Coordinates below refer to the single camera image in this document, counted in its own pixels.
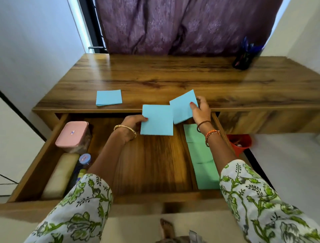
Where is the person's right hand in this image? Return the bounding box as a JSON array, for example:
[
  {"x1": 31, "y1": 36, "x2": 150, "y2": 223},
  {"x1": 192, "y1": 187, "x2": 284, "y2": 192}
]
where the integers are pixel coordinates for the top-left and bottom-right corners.
[{"x1": 189, "y1": 96, "x2": 212, "y2": 126}]

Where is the person's left hand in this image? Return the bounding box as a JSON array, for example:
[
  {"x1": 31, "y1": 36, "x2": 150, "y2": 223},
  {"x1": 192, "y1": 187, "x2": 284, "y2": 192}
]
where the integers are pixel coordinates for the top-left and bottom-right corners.
[{"x1": 120, "y1": 114, "x2": 148, "y2": 142}]

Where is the blue sticky pad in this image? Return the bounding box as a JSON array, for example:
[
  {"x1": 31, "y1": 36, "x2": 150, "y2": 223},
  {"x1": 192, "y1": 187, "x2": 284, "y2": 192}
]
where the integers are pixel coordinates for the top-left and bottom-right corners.
[
  {"x1": 140, "y1": 104, "x2": 174, "y2": 136},
  {"x1": 96, "y1": 89, "x2": 123, "y2": 106},
  {"x1": 169, "y1": 89, "x2": 199, "y2": 125}
]

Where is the teal paper sheet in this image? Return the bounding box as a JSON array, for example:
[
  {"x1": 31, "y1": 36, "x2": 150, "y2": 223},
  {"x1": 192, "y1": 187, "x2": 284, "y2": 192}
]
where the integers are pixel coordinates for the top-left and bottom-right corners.
[{"x1": 183, "y1": 124, "x2": 207, "y2": 144}]

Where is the small round blue tape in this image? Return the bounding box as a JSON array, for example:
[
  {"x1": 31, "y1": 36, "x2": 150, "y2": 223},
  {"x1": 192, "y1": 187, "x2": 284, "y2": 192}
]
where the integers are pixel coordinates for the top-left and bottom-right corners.
[{"x1": 78, "y1": 153, "x2": 91, "y2": 166}]

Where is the clear container pink lid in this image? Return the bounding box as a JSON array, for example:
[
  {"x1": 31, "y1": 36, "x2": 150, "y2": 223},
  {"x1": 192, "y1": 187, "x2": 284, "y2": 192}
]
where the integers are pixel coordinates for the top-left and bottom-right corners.
[{"x1": 55, "y1": 121, "x2": 92, "y2": 154}]

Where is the black mesh pen holder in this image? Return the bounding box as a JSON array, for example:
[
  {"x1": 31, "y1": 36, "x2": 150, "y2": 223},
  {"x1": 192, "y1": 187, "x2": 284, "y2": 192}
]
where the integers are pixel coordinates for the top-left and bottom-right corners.
[{"x1": 232, "y1": 49, "x2": 260, "y2": 70}]

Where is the yellow and blue highlighter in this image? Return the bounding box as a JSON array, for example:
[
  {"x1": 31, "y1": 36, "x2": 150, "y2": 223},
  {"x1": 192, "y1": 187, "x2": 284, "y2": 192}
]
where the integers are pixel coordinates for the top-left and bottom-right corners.
[{"x1": 75, "y1": 169, "x2": 87, "y2": 183}]

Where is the bunch of blue pens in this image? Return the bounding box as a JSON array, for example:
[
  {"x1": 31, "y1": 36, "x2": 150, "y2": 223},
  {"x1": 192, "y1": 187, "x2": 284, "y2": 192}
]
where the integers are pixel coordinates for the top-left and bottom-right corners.
[{"x1": 241, "y1": 36, "x2": 265, "y2": 54}]

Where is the yellow pencil case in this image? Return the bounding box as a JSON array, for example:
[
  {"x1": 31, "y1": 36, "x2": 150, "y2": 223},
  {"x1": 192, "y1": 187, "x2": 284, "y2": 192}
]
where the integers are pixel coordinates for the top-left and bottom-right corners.
[{"x1": 41, "y1": 153, "x2": 80, "y2": 200}]

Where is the person's right forearm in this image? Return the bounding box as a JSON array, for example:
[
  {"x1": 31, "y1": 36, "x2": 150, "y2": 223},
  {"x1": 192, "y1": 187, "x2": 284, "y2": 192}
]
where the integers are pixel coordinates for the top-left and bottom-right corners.
[{"x1": 200, "y1": 125, "x2": 238, "y2": 176}]

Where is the person's left forearm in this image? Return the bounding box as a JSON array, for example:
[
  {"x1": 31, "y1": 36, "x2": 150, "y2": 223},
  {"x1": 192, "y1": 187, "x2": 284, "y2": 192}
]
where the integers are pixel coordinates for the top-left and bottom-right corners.
[{"x1": 87, "y1": 130, "x2": 135, "y2": 187}]

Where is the wooden desk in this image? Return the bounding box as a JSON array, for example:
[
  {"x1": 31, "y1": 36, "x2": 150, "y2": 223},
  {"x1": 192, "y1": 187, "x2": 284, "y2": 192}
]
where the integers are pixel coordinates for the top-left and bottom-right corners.
[{"x1": 32, "y1": 53, "x2": 320, "y2": 136}]

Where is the person's bare foot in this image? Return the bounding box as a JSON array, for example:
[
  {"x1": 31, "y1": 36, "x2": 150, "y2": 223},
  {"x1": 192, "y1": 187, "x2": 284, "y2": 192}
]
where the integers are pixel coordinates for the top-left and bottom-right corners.
[{"x1": 160, "y1": 218, "x2": 175, "y2": 240}]

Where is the gold bangle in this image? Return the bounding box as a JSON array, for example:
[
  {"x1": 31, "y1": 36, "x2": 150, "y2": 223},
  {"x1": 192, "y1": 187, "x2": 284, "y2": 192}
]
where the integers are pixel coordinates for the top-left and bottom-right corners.
[{"x1": 113, "y1": 125, "x2": 137, "y2": 139}]

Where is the orange bucket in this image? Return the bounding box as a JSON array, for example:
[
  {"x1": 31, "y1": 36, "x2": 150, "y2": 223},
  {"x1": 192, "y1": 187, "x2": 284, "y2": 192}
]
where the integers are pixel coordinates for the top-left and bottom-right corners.
[{"x1": 226, "y1": 134, "x2": 252, "y2": 157}]

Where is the purple patterned curtain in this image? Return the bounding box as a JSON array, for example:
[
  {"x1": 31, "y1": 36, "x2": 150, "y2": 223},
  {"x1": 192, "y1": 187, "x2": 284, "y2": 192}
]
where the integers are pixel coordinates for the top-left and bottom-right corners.
[{"x1": 95, "y1": 0, "x2": 284, "y2": 56}]

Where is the left floral white green sleeve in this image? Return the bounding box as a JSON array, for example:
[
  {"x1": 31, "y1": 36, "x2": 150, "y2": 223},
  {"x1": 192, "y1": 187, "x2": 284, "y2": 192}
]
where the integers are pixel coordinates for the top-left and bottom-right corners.
[{"x1": 25, "y1": 173, "x2": 113, "y2": 243}]

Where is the floral white green sleeve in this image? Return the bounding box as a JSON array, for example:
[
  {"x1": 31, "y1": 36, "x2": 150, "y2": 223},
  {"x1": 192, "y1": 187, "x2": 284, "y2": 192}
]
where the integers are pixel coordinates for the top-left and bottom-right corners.
[
  {"x1": 219, "y1": 159, "x2": 320, "y2": 243},
  {"x1": 25, "y1": 173, "x2": 113, "y2": 243}
]

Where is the right floral white green sleeve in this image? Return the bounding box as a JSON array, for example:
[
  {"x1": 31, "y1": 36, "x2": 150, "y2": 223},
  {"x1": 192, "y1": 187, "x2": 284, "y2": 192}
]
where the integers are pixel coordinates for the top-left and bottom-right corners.
[{"x1": 219, "y1": 159, "x2": 320, "y2": 243}]

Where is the floral white green dress front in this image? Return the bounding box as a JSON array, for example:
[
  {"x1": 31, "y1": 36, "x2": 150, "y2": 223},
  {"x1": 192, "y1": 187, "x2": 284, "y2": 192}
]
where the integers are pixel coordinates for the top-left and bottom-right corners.
[{"x1": 155, "y1": 230, "x2": 208, "y2": 243}]

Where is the brown thread bracelet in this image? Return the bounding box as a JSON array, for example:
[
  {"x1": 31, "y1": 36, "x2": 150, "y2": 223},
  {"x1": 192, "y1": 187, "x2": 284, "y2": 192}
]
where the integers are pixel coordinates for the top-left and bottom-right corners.
[{"x1": 196, "y1": 120, "x2": 212, "y2": 133}]

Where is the orange thread bracelet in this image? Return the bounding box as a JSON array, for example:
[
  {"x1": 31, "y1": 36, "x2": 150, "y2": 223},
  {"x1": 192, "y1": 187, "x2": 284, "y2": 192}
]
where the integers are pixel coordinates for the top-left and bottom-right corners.
[{"x1": 205, "y1": 130, "x2": 221, "y2": 148}]

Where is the black window frame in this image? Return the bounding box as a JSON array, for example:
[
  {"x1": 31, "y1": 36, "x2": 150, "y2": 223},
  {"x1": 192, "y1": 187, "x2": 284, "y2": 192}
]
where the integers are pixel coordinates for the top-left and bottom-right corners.
[{"x1": 79, "y1": 0, "x2": 108, "y2": 54}]

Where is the black wall trim strip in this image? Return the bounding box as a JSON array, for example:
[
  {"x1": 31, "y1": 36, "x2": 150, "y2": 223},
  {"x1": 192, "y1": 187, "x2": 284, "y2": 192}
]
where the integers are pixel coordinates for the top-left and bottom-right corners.
[{"x1": 0, "y1": 90, "x2": 47, "y2": 142}]

